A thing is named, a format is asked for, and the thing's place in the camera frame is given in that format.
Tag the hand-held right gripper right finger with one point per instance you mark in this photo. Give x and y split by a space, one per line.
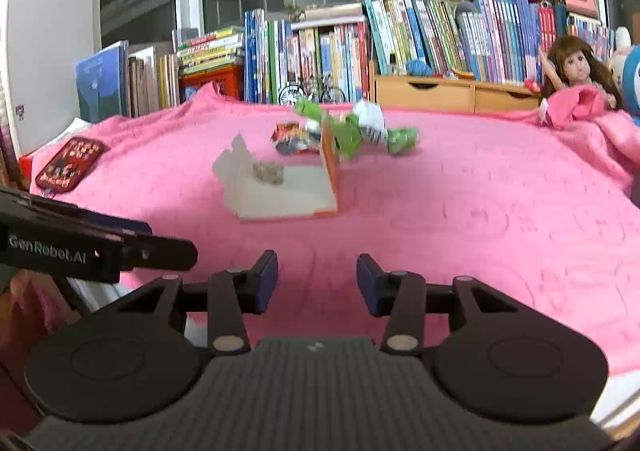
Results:
367 286

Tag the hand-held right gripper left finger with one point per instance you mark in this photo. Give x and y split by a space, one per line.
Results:
267 281

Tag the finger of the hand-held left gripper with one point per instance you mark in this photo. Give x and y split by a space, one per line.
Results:
132 227
165 255

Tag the orange white carton box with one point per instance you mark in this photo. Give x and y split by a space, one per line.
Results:
280 196

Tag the colourful snack wrapper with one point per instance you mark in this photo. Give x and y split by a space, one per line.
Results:
295 140

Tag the white green packet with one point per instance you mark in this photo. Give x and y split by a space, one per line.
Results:
370 123

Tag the smartphone with red case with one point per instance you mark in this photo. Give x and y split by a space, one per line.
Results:
70 165

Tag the pile of grey shells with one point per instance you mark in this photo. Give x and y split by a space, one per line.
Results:
268 173

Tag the pink printed blanket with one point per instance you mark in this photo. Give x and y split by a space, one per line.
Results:
450 211

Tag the row of beige books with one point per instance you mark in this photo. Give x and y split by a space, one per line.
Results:
145 81

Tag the red plastic crate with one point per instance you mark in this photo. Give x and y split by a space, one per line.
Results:
210 81

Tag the stack of flat books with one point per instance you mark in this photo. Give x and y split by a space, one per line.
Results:
210 51

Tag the black bicycle model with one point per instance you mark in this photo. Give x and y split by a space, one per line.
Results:
312 91

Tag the wooden drawer unit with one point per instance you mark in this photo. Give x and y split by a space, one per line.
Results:
430 93

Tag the row of tall thin books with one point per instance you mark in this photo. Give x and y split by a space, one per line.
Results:
265 56

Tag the blue yarn ball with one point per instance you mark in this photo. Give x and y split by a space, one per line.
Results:
418 67

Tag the row of pastel spine books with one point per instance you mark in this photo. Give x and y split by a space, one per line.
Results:
330 56

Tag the row of leaning picture books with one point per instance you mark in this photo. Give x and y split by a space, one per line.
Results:
415 31

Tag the pink flower clip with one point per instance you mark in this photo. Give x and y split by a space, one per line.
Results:
531 84

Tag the flat beige box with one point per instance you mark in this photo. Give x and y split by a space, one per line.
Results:
330 13

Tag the row of blue spine books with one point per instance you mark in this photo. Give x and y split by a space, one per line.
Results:
505 36

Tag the brown haired doll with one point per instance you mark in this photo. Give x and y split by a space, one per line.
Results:
575 68

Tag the blue white cat plush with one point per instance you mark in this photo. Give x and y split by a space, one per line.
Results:
632 86

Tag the row of small books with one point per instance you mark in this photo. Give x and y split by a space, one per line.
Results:
590 38

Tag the white pink bunny plush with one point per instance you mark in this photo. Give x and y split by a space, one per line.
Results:
620 56

